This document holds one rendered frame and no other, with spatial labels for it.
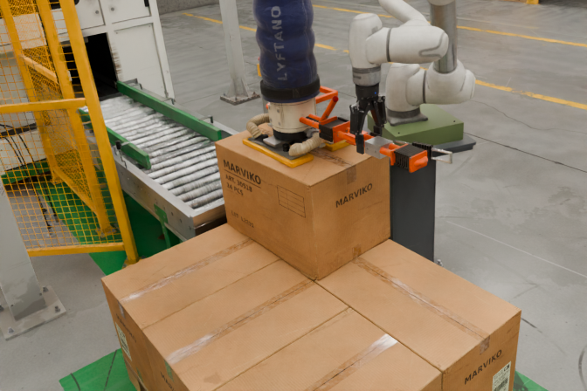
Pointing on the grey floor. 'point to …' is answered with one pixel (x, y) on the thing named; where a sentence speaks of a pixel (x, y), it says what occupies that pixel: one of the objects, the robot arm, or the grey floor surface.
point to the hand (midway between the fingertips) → (369, 141)
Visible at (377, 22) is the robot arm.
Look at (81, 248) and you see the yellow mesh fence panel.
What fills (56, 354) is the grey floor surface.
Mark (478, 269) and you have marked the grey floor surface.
